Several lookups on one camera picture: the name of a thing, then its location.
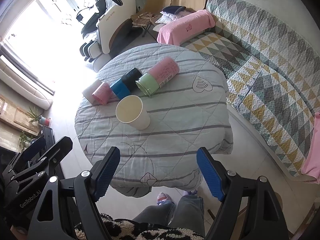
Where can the pink cloth on sofa edge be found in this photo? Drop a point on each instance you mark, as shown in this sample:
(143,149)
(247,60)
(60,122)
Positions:
(311,166)

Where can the wooden tv cabinet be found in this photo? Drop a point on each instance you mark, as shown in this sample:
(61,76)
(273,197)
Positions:
(17,118)

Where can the triangle patterned quilted sofa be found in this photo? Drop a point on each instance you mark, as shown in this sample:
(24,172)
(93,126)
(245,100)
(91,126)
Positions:
(272,75)

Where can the potted plant red pot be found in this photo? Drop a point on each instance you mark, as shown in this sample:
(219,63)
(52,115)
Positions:
(35,117)

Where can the pink and green can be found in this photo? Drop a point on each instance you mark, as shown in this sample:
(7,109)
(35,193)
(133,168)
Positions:
(158,76)

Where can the person's grey trouser legs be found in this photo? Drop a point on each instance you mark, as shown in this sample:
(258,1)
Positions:
(188,213)

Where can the grey striped quilted table cover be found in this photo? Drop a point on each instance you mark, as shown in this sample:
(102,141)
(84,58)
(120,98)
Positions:
(187,113)

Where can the small pink cup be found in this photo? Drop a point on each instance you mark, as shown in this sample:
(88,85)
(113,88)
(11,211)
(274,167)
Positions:
(102,94)

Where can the dark blue cushion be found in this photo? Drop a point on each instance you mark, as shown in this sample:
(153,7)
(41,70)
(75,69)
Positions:
(173,9)

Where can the black and blue can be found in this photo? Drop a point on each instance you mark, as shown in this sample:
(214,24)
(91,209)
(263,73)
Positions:
(125,85)

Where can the small white cup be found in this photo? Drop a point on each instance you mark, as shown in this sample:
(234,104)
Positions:
(87,93)

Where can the white massage chair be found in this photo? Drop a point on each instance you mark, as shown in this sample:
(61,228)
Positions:
(105,31)

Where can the cream paper cup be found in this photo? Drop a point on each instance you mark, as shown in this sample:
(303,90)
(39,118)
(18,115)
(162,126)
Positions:
(131,111)

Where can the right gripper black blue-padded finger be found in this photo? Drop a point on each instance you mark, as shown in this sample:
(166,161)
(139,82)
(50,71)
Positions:
(51,218)
(264,218)
(33,150)

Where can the pink towel on armrest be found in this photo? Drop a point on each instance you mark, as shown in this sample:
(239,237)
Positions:
(183,29)

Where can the black white fuzzy garment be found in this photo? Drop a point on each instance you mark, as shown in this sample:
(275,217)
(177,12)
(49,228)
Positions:
(128,229)

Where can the small folding side table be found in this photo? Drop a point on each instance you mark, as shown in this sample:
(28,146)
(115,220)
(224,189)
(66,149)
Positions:
(145,20)

